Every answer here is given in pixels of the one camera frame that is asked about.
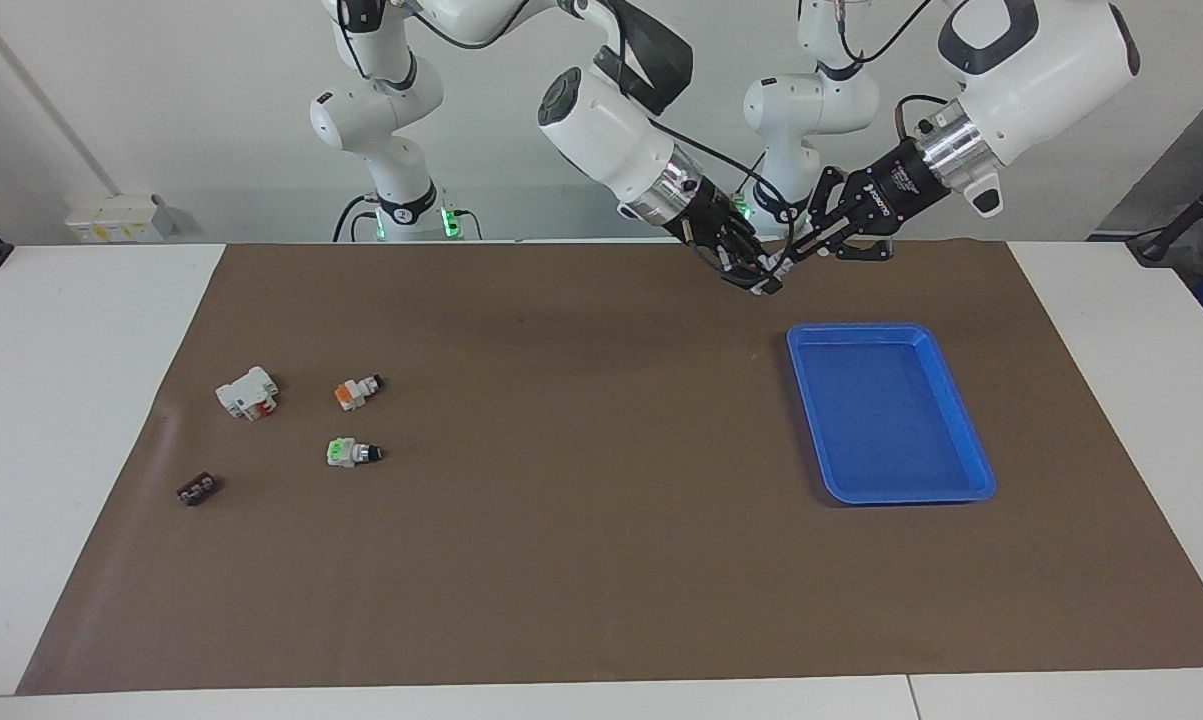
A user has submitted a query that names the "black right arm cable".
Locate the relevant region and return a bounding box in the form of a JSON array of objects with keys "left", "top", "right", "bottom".
[{"left": 601, "top": 0, "right": 796, "bottom": 251}]

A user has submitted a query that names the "black stand pole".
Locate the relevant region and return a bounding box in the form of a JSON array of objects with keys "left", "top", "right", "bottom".
[{"left": 1127, "top": 158, "right": 1203, "bottom": 267}]

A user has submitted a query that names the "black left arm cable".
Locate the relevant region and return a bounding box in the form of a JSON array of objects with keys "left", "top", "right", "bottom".
[{"left": 833, "top": 0, "right": 937, "bottom": 71}]

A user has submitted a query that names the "brown table mat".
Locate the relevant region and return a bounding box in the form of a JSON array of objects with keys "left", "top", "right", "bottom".
[{"left": 16, "top": 240, "right": 1203, "bottom": 697}]

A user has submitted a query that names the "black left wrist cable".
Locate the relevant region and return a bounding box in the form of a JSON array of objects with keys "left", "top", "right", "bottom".
[{"left": 893, "top": 94, "right": 954, "bottom": 141}]

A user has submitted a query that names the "white circuit breaker red lever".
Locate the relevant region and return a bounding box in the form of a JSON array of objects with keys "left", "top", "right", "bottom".
[{"left": 215, "top": 366, "right": 281, "bottom": 422}]

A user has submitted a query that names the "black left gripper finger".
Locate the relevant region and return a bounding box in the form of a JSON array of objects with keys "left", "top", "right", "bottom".
[
  {"left": 808, "top": 167, "right": 858, "bottom": 237},
  {"left": 785, "top": 219, "right": 895, "bottom": 267}
]

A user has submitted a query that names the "black right base cable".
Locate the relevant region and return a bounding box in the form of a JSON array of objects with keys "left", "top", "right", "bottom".
[{"left": 332, "top": 193, "right": 374, "bottom": 243}]

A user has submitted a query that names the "white wall socket box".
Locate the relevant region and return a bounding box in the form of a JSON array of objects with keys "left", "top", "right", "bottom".
[{"left": 64, "top": 193, "right": 172, "bottom": 244}]

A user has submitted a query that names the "blue plastic tray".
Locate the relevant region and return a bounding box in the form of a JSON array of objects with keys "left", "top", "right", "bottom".
[{"left": 786, "top": 322, "right": 998, "bottom": 506}]

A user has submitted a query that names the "green white knob switch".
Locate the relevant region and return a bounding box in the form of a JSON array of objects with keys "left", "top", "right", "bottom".
[{"left": 325, "top": 437, "right": 384, "bottom": 470}]

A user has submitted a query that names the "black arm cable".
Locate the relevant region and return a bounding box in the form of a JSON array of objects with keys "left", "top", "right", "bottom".
[
  {"left": 601, "top": 0, "right": 796, "bottom": 251},
  {"left": 833, "top": 0, "right": 937, "bottom": 71}
]

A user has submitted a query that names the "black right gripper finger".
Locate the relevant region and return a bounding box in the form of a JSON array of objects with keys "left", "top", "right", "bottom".
[
  {"left": 720, "top": 244, "right": 785, "bottom": 298},
  {"left": 735, "top": 224, "right": 778, "bottom": 267}
]

